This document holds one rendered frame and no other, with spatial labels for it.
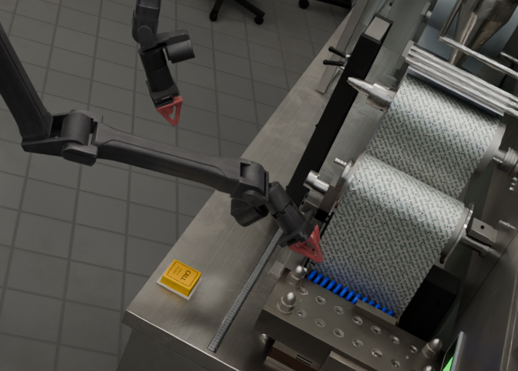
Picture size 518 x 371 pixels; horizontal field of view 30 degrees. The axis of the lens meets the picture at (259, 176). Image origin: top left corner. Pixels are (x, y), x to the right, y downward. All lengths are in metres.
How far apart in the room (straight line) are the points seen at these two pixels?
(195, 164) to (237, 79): 2.88
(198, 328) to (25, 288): 1.33
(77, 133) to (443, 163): 0.83
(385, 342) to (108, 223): 1.80
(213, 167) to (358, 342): 0.47
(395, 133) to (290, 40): 3.26
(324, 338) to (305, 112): 1.11
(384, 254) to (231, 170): 0.38
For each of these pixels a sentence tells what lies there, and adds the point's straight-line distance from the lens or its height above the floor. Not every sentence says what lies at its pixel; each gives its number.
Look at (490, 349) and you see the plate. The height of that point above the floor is 1.38.
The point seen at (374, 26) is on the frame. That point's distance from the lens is 2.33.
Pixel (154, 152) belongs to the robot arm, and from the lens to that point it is 1.98.
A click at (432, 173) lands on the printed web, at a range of 2.25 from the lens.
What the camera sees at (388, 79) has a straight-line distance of 3.05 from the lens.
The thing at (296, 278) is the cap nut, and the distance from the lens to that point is 2.09.
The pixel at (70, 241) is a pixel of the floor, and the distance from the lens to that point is 3.56.
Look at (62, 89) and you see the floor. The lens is 4.32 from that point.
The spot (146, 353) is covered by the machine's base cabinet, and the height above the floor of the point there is 0.82.
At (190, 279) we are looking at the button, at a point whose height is 0.92.
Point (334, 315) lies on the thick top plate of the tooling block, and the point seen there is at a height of 1.03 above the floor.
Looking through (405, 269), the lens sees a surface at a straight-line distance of 2.11.
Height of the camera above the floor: 2.33
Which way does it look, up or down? 33 degrees down
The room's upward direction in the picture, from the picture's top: 25 degrees clockwise
